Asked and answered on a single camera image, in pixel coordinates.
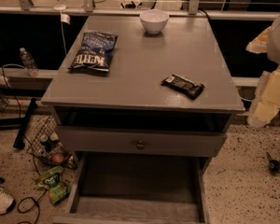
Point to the clear plastic water bottle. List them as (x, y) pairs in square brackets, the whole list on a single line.
[(29, 62)]

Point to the white ceramic bowl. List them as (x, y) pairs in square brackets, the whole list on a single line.
[(154, 20)]

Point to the black bar on floor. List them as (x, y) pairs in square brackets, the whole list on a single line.
[(19, 144)]

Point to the black rxbar chocolate wrapper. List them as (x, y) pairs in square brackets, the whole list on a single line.
[(189, 88)]

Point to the grey upper drawer with knob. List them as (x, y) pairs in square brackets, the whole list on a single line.
[(150, 142)]

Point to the grey wooden drawer cabinet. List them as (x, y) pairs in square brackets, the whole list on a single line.
[(131, 95)]

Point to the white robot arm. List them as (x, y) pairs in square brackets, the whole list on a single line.
[(266, 105)]

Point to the blue kettle chips bag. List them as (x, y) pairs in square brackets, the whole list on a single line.
[(95, 52)]

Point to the wire basket with items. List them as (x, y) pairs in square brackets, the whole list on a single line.
[(47, 147)]

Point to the green snack bag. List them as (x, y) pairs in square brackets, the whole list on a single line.
[(52, 181)]

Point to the open grey lower drawer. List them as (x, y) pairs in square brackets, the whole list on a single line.
[(136, 189)]

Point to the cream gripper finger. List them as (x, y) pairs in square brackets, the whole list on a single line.
[(266, 104), (259, 43)]

